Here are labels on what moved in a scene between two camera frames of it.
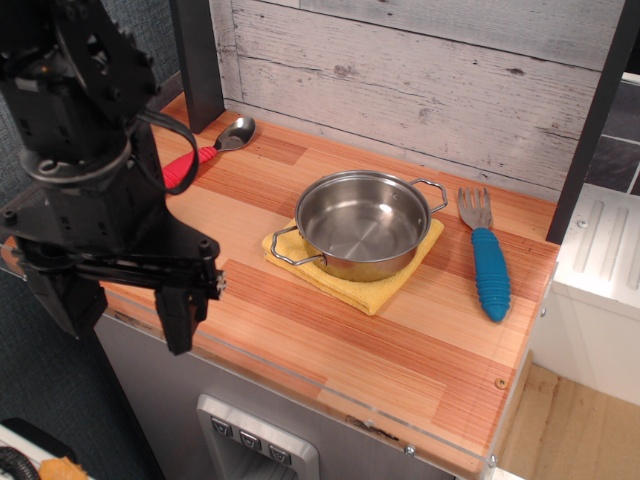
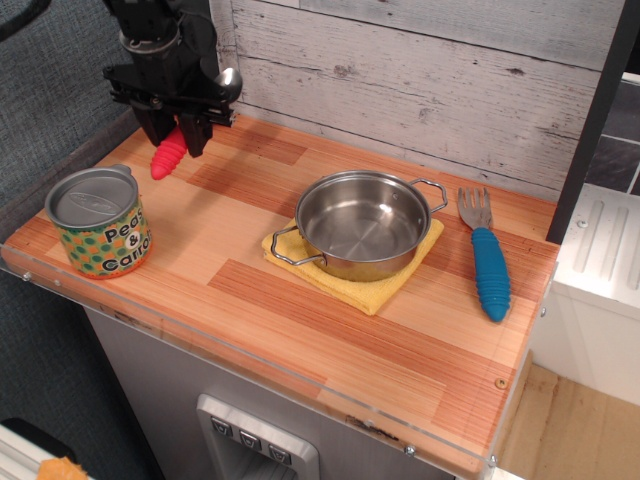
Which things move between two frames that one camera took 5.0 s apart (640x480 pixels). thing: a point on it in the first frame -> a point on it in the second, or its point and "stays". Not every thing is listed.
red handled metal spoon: (236, 134) -> (229, 80)
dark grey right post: (607, 86) stays
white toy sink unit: (590, 316) stays
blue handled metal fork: (493, 282) stays
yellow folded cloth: (286, 251) stays
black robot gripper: (119, 228) -> (171, 68)
